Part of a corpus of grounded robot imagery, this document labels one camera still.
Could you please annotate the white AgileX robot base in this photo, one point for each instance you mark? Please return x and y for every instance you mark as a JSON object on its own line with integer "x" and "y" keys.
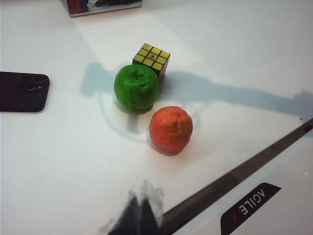
{"x": 281, "y": 171}

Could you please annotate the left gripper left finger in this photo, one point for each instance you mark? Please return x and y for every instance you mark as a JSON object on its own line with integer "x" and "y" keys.
{"x": 129, "y": 220}

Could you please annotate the Rubik's cube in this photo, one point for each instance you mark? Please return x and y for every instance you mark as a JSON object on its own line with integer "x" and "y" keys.
{"x": 151, "y": 57}

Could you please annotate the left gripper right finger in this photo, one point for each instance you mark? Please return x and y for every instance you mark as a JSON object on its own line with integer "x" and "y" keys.
{"x": 151, "y": 222}

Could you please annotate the black smartphone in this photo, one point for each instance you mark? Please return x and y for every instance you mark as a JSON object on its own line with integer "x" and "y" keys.
{"x": 22, "y": 91}

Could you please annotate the green plastic apple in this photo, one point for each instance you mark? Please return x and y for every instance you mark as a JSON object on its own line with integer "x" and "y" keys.
{"x": 135, "y": 88}

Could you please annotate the orange plastic fruit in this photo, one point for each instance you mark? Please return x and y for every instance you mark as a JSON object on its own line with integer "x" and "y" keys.
{"x": 171, "y": 128}

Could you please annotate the square tabletop mirror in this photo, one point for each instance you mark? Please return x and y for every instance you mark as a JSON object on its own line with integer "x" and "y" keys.
{"x": 105, "y": 7}

